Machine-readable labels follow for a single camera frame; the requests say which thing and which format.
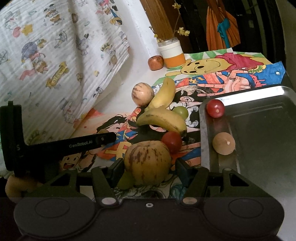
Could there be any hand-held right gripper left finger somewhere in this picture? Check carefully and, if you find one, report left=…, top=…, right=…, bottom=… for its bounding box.
left=46, top=159, right=127, bottom=208

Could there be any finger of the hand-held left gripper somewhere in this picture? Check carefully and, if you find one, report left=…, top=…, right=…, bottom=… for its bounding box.
left=23, top=132, right=117, bottom=164

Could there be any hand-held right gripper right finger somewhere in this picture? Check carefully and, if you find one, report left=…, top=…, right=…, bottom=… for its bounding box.
left=174, top=159, right=252, bottom=207

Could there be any red tomato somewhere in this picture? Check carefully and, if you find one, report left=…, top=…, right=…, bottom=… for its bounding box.
left=161, top=132, right=183, bottom=154

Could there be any yellow banana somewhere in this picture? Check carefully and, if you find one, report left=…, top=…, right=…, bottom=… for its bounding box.
left=144, top=77, right=176, bottom=113
left=136, top=108, right=188, bottom=138

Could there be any small striped pepino melon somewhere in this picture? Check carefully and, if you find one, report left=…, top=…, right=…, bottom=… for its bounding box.
left=132, top=82, right=154, bottom=107

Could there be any metal tray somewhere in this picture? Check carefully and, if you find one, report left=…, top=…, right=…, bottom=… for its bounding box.
left=198, top=85, right=296, bottom=178

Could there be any person's left hand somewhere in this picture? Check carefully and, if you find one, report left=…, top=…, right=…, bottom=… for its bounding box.
left=5, top=175, right=45, bottom=198

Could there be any round brown fruit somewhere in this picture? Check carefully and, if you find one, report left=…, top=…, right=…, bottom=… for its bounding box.
left=212, top=132, right=236, bottom=155

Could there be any printed cartoon blanket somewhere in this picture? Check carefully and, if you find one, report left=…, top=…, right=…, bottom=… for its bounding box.
left=0, top=0, right=130, bottom=141

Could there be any red apple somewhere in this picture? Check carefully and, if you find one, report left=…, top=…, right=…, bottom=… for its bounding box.
left=148, top=55, right=165, bottom=71

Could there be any colourful cartoon table mat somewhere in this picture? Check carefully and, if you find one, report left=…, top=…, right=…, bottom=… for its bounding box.
left=60, top=47, right=287, bottom=200

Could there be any wall poster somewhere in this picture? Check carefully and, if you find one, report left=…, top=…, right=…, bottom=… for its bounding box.
left=205, top=0, right=241, bottom=51

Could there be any wooden post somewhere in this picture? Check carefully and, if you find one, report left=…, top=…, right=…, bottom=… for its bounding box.
left=141, top=0, right=184, bottom=42

